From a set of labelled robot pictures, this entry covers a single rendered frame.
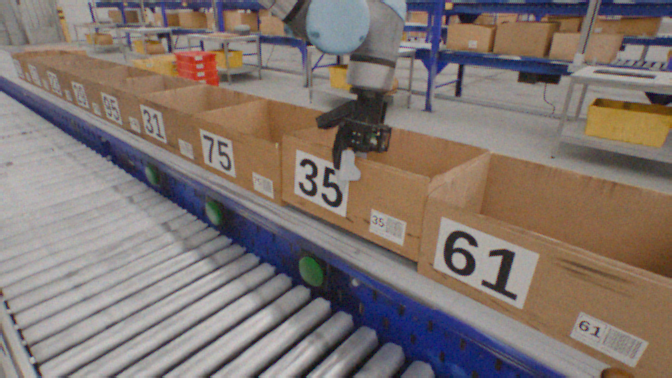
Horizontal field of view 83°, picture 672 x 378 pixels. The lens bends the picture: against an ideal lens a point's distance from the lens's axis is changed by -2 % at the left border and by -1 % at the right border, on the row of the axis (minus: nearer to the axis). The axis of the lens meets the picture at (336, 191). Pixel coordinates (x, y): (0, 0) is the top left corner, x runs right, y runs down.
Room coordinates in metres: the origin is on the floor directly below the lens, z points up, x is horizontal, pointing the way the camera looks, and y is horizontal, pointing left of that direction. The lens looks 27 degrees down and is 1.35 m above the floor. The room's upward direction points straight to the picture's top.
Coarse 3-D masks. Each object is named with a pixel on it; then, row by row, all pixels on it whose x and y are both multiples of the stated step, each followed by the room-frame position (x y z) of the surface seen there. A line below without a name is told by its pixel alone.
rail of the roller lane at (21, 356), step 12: (0, 300) 0.66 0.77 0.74; (0, 312) 0.62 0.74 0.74; (0, 324) 0.60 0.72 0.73; (12, 324) 0.59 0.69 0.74; (0, 336) 0.55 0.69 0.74; (12, 336) 0.55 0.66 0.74; (0, 348) 0.52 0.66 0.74; (12, 348) 0.53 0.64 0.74; (24, 348) 0.52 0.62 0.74; (0, 360) 0.50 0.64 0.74; (12, 360) 0.50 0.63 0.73; (24, 360) 0.50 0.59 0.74; (12, 372) 0.47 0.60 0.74; (24, 372) 0.47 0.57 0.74; (36, 372) 0.51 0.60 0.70
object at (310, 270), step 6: (306, 258) 0.69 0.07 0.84; (300, 264) 0.69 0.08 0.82; (306, 264) 0.68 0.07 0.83; (312, 264) 0.67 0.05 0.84; (300, 270) 0.69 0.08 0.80; (306, 270) 0.68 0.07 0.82; (312, 270) 0.67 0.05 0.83; (318, 270) 0.66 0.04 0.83; (306, 276) 0.68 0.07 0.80; (312, 276) 0.67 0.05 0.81; (318, 276) 0.66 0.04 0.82; (312, 282) 0.67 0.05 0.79; (318, 282) 0.66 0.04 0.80
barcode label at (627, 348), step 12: (576, 324) 0.41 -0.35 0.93; (588, 324) 0.40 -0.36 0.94; (600, 324) 0.39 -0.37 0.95; (576, 336) 0.41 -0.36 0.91; (588, 336) 0.40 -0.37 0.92; (600, 336) 0.39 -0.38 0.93; (612, 336) 0.38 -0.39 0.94; (624, 336) 0.37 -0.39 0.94; (600, 348) 0.38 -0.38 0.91; (612, 348) 0.38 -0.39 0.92; (624, 348) 0.37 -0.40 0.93; (636, 348) 0.36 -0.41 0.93; (624, 360) 0.37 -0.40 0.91; (636, 360) 0.36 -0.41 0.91
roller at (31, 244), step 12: (132, 204) 1.11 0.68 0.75; (144, 204) 1.12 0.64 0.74; (156, 204) 1.14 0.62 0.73; (108, 216) 1.03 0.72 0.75; (120, 216) 1.05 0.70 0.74; (72, 228) 0.96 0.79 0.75; (84, 228) 0.97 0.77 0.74; (36, 240) 0.89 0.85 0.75; (48, 240) 0.91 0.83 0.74; (0, 252) 0.84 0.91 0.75; (12, 252) 0.84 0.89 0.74; (24, 252) 0.86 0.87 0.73
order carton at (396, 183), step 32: (288, 160) 0.84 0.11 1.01; (384, 160) 1.00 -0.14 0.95; (416, 160) 0.93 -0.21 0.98; (448, 160) 0.88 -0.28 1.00; (288, 192) 0.83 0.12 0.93; (352, 192) 0.71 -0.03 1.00; (384, 192) 0.66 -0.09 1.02; (416, 192) 0.62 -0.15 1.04; (352, 224) 0.70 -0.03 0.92; (416, 224) 0.61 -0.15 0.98; (416, 256) 0.59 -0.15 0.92
